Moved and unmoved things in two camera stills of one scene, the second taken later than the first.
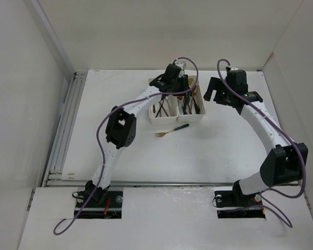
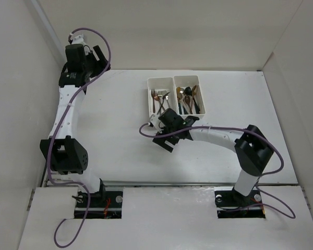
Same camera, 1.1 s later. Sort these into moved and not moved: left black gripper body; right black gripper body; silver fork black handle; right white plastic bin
Moved: left black gripper body; right black gripper body
Not moved: silver fork black handle; right white plastic bin
